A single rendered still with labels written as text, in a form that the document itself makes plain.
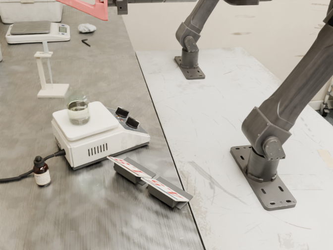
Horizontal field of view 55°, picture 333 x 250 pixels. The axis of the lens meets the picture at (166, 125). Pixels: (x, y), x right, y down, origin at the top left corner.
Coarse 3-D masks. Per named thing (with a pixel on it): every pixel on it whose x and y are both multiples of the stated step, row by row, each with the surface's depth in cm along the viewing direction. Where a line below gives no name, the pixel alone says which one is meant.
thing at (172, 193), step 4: (148, 180) 65; (152, 180) 67; (156, 184) 64; (160, 184) 66; (164, 188) 64; (168, 188) 66; (168, 192) 62; (172, 192) 64; (176, 196) 62; (180, 196) 64
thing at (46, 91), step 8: (40, 56) 93; (48, 56) 93; (40, 64) 96; (40, 72) 97; (40, 80) 98; (48, 88) 101; (56, 88) 101; (64, 88) 102; (40, 96) 98; (48, 96) 98; (56, 96) 98
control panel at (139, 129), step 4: (108, 108) 82; (112, 112) 81; (116, 116) 79; (128, 116) 84; (120, 120) 78; (124, 120) 80; (120, 124) 75; (124, 124) 77; (128, 128) 75; (132, 128) 77; (140, 128) 80; (144, 132) 78
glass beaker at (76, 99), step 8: (72, 88) 70; (80, 88) 70; (64, 96) 68; (72, 96) 71; (80, 96) 66; (88, 96) 69; (72, 104) 67; (80, 104) 67; (88, 104) 69; (72, 112) 68; (80, 112) 68; (88, 112) 70; (72, 120) 69; (80, 120) 69; (88, 120) 71
